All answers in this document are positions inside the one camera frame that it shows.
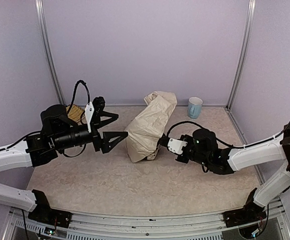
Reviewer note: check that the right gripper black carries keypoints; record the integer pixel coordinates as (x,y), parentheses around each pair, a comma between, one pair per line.
(163,141)

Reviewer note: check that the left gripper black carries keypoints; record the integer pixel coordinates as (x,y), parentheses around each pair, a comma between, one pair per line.
(98,139)

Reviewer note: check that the beige folding umbrella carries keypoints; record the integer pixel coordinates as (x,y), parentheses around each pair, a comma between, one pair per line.
(146,129)

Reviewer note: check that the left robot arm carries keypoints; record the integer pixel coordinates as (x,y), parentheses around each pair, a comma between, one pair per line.
(58,133)

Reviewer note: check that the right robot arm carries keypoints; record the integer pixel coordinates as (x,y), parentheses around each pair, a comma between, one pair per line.
(202,147)

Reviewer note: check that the yellow woven basket tray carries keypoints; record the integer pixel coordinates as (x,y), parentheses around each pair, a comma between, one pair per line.
(76,114)

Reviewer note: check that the light blue mug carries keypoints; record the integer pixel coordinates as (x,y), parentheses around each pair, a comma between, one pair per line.
(194,107)

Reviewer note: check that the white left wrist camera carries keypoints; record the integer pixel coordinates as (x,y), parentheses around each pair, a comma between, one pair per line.
(88,112)

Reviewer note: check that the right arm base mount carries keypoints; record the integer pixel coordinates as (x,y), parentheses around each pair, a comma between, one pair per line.
(249,213)

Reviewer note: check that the aluminium front rail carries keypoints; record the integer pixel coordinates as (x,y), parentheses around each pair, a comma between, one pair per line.
(91,226)

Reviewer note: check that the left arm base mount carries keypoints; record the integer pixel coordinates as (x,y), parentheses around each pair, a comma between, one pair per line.
(43,213)

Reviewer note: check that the left aluminium corner post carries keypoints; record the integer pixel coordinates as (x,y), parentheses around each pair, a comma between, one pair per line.
(47,49)

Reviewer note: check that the aluminium corner post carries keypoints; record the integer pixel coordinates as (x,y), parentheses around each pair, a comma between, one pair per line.
(47,49)
(243,53)

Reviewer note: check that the right aluminium corner post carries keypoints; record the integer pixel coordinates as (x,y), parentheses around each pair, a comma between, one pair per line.
(243,53)

